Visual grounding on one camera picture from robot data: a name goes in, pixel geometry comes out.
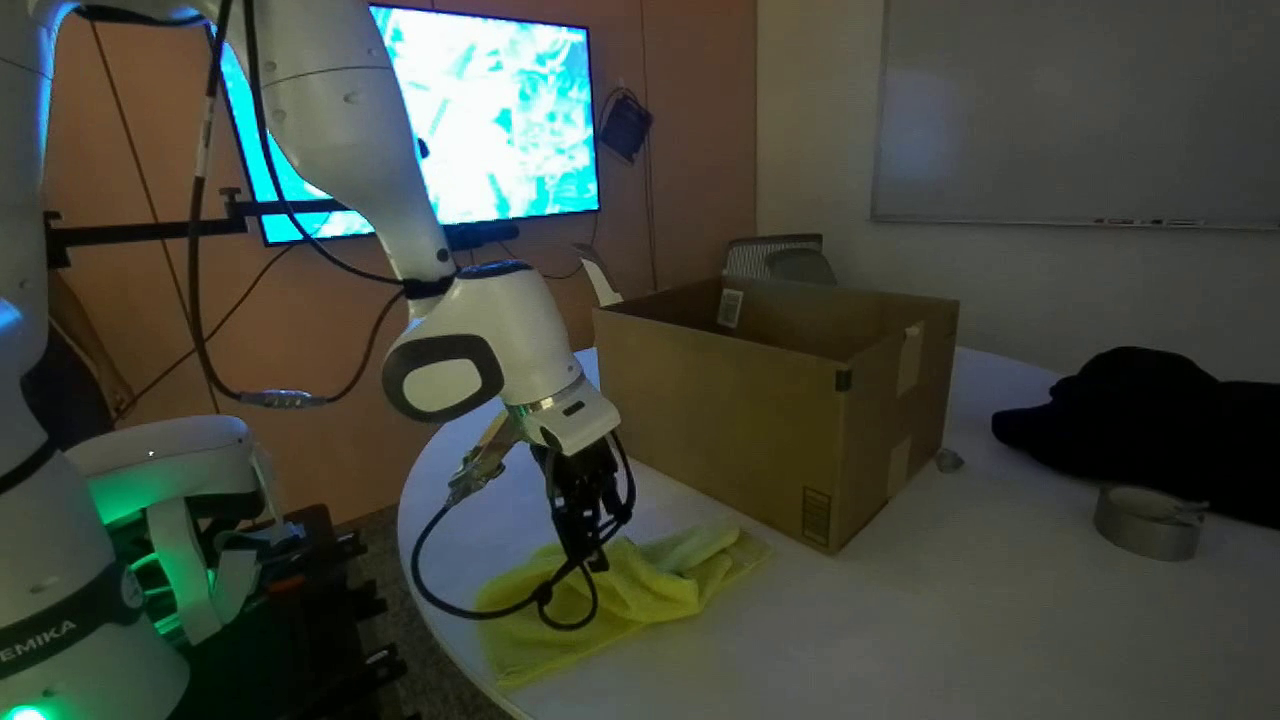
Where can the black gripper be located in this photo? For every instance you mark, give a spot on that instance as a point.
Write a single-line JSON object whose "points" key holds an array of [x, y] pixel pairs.
{"points": [[587, 483]]}

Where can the black cloth bundle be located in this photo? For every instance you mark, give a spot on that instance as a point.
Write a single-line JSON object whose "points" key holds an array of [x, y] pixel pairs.
{"points": [[1163, 422]]}

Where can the whiteboard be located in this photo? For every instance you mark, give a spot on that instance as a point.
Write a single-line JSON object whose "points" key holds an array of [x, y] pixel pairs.
{"points": [[1080, 104]]}

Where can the grey chair backrest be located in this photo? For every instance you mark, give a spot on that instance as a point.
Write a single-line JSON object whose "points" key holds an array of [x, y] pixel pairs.
{"points": [[785, 260]]}

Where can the black bar under monitor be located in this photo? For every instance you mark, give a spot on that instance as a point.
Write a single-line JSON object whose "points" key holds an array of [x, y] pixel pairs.
{"points": [[487, 232]]}

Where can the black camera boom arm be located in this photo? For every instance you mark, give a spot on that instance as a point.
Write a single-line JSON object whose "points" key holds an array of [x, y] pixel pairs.
{"points": [[133, 226]]}

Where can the grey tape roll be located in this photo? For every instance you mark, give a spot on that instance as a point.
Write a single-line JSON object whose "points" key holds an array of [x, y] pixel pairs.
{"points": [[1146, 520]]}

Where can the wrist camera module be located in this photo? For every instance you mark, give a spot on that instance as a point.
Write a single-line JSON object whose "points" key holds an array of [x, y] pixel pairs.
{"points": [[577, 417]]}

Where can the brown cardboard box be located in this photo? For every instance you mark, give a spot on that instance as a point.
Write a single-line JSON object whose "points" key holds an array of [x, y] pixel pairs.
{"points": [[761, 403]]}

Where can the white bent paper strip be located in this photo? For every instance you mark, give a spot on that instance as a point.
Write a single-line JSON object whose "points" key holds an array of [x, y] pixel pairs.
{"points": [[600, 281]]}

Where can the black wall device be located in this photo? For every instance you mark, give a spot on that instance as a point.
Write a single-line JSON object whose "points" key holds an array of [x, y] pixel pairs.
{"points": [[625, 126]]}

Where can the yellow towel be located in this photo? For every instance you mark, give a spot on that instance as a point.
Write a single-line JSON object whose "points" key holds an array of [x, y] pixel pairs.
{"points": [[654, 593]]}

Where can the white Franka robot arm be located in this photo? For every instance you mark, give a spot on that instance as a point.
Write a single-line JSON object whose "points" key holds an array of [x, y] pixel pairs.
{"points": [[335, 121]]}

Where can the wall monitor screen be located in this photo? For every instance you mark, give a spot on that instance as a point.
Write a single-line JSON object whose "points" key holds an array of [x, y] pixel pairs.
{"points": [[520, 121]]}

